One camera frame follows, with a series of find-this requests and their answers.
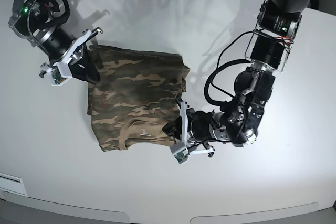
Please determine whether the white label plate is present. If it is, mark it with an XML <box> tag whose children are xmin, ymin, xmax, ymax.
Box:
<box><xmin>0</xmin><ymin>173</ymin><xmax>27</xmax><ymax>197</ymax></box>

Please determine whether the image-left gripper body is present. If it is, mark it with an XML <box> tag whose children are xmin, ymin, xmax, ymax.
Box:
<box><xmin>39</xmin><ymin>28</ymin><xmax>75</xmax><ymax>63</ymax></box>

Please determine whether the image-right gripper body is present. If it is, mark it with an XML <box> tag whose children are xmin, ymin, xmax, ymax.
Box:
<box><xmin>190</xmin><ymin>111</ymin><xmax>223</xmax><ymax>142</ymax></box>

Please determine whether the camouflage T-shirt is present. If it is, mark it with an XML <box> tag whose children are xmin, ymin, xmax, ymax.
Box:
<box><xmin>87</xmin><ymin>46</ymin><xmax>190</xmax><ymax>152</ymax></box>

